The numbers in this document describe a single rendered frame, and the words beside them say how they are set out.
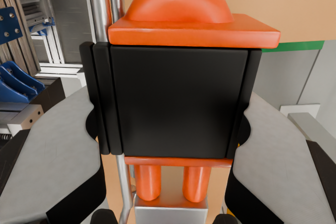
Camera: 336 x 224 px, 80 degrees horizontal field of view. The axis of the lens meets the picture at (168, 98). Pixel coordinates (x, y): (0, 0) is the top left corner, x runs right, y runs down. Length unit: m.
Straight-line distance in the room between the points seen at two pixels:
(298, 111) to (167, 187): 1.77
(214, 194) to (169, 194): 0.57
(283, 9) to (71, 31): 1.05
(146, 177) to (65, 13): 1.20
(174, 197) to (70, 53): 1.24
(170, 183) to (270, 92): 1.57
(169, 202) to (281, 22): 0.84
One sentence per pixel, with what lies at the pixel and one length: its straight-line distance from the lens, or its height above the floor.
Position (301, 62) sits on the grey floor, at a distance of 1.72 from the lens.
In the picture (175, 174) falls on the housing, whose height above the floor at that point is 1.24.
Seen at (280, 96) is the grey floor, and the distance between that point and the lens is 1.79.
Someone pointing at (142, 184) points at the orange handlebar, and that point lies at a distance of 0.17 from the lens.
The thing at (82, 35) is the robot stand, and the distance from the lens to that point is 1.29.
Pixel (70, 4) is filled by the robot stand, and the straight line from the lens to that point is 1.28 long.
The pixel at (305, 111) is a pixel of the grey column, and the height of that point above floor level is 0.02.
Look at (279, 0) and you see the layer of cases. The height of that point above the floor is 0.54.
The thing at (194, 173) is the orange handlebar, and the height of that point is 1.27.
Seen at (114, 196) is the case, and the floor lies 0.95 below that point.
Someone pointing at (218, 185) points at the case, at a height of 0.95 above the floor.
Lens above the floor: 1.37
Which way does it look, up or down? 59 degrees down
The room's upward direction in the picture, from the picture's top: 178 degrees counter-clockwise
